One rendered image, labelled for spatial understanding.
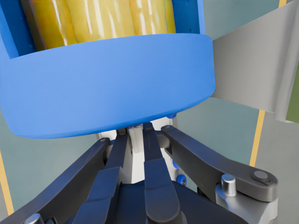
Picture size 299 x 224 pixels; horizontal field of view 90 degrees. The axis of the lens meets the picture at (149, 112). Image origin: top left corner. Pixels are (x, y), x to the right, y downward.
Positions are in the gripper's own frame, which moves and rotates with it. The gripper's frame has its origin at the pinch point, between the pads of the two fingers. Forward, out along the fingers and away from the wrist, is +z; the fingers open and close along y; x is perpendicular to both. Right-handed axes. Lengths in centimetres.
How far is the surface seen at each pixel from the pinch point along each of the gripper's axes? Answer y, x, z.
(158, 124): 4.5, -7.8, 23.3
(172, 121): 8.8, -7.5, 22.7
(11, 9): -15.4, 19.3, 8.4
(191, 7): 11.4, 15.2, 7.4
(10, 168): -132, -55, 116
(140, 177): -3.9, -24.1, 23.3
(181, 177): 8.3, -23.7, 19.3
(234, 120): 86, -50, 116
